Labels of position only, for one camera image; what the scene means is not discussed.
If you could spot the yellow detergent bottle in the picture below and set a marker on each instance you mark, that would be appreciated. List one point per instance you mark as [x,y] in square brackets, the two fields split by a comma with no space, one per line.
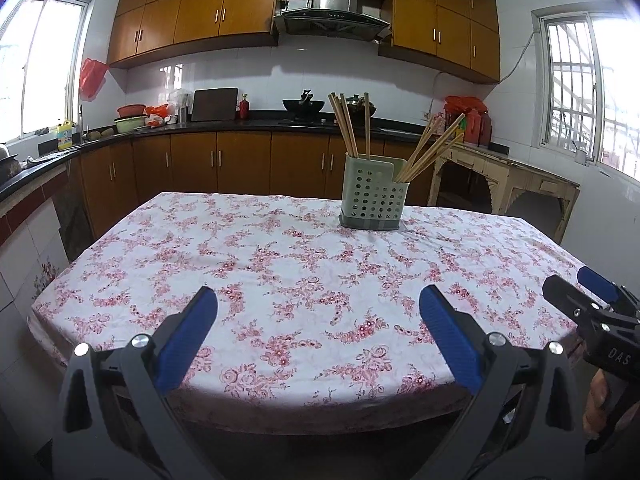
[65,137]

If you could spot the old cream wooden table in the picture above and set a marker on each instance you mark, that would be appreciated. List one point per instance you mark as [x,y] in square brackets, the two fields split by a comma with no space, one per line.
[520,175]

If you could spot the green plastic basin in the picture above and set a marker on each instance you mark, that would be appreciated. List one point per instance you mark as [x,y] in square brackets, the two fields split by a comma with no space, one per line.
[130,125]

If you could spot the steel range hood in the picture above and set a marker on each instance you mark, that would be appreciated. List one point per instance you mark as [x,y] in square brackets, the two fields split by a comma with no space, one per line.
[332,20]

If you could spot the red plastic jug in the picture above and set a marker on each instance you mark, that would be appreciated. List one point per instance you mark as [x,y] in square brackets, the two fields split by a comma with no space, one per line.
[486,132]
[472,129]

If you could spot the sliding glass window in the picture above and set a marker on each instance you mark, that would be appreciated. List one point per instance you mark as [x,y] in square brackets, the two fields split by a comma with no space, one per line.
[50,60]

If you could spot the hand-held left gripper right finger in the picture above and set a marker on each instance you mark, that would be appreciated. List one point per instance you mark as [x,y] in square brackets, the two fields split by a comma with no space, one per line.
[450,340]

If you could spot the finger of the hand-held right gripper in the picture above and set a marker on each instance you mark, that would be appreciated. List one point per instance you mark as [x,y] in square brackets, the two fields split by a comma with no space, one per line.
[570,297]
[597,282]

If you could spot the green perforated utensil holder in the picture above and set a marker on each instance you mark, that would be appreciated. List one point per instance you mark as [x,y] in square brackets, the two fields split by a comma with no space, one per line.
[372,200]

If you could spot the black kitchen countertop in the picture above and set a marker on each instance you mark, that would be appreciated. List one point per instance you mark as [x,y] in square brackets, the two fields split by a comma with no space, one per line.
[225,126]

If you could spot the metal cup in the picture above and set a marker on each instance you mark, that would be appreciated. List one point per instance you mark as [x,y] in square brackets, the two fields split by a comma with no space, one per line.
[183,115]

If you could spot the wooden chopstick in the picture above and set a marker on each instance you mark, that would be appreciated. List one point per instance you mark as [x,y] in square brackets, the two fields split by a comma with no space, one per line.
[345,130]
[417,149]
[349,122]
[440,155]
[367,125]
[340,125]
[424,146]
[436,146]
[444,159]

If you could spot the gas stove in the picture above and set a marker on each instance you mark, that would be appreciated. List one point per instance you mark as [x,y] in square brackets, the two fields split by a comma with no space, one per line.
[305,122]

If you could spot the dark pot with lid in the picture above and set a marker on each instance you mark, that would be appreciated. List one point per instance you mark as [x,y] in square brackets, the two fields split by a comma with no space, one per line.
[359,104]

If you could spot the small white container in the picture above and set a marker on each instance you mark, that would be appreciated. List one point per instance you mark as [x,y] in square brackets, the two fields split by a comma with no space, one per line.
[581,154]

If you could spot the small red bottle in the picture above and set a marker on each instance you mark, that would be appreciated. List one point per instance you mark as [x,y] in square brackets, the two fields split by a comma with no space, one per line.
[244,109]

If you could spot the red floral tablecloth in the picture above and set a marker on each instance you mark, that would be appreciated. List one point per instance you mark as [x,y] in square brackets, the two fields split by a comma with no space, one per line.
[300,280]

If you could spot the red plastic basin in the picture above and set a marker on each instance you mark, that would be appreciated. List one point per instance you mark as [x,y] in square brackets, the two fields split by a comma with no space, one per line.
[131,110]

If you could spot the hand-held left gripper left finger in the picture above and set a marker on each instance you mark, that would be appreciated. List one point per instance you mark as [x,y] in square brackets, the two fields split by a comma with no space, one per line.
[185,340]

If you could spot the hanging red plastic bag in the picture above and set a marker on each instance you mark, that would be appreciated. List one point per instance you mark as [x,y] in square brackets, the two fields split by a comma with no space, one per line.
[92,77]

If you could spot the black wok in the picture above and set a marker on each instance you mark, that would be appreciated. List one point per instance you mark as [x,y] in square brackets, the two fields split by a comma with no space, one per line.
[302,105]

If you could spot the brown upper kitchen cabinets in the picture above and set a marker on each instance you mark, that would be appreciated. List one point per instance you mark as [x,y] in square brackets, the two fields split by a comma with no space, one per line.
[200,10]

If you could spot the barred window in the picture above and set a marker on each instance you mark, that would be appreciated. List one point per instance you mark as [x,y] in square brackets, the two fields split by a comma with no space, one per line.
[570,85]

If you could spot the brown lower kitchen cabinets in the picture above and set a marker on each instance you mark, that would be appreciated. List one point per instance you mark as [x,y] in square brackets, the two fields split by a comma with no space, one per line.
[240,165]

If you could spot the orange plastic bag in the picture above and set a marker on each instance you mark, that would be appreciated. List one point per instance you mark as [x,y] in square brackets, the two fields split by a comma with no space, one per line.
[465,104]

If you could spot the person's right hand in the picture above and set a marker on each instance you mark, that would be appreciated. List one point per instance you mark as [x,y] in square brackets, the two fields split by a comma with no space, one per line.
[595,405]

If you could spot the metal faucet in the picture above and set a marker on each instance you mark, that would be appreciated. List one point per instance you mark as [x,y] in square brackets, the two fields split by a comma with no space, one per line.
[80,125]

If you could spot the white plastic bag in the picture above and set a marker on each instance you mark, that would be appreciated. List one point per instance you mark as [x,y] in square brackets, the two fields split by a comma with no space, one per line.
[177,97]

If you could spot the dark cutting board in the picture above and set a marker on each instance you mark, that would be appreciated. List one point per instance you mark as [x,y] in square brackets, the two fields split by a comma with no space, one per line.
[215,105]

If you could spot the brown kitchen cabinets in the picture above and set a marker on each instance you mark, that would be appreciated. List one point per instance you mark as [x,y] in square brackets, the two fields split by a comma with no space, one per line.
[200,10]
[240,165]

